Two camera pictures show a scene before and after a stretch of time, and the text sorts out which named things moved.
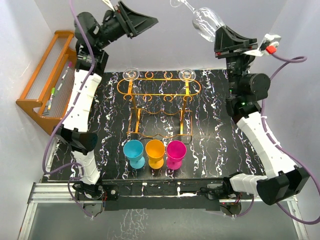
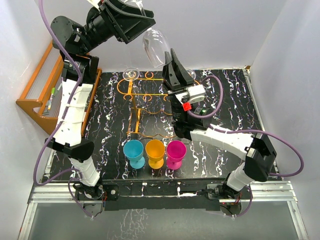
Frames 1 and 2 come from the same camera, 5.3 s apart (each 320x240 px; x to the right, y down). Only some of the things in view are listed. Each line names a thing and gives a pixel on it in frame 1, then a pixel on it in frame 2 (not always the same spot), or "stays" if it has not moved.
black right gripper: x=228 y=41 to x=170 y=77
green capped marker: x=53 y=90 stays
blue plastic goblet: x=133 y=150 stays
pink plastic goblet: x=176 y=151 stays
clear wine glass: x=205 y=20 to x=155 y=42
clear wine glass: x=130 y=74 stays
